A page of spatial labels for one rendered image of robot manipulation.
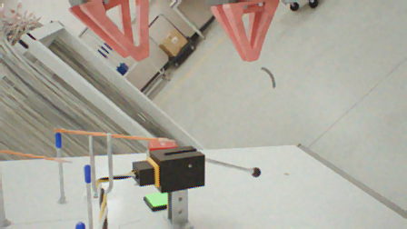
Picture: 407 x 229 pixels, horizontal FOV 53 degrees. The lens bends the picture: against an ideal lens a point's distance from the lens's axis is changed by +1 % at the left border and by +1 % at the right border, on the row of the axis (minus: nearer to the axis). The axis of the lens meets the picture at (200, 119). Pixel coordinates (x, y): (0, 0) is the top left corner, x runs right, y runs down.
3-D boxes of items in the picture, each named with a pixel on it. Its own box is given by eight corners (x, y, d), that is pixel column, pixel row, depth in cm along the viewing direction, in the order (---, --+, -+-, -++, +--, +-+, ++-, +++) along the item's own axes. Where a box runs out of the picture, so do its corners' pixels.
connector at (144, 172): (177, 180, 48) (177, 164, 47) (137, 187, 46) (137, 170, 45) (168, 172, 50) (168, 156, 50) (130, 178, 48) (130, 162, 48)
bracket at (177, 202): (193, 228, 49) (193, 189, 48) (174, 232, 48) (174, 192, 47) (179, 212, 53) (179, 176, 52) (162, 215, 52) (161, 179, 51)
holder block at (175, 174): (205, 186, 49) (205, 154, 48) (161, 194, 46) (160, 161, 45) (191, 174, 52) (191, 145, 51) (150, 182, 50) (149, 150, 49)
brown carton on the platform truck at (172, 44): (182, 42, 815) (169, 30, 805) (189, 41, 762) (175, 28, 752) (169, 57, 811) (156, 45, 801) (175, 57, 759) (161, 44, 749)
